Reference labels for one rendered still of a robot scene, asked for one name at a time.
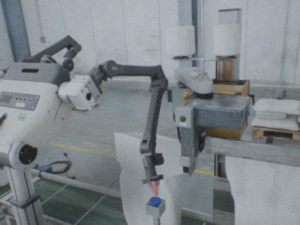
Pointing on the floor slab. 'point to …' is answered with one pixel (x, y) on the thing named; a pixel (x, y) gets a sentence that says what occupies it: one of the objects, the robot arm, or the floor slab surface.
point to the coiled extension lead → (64, 168)
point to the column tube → (228, 70)
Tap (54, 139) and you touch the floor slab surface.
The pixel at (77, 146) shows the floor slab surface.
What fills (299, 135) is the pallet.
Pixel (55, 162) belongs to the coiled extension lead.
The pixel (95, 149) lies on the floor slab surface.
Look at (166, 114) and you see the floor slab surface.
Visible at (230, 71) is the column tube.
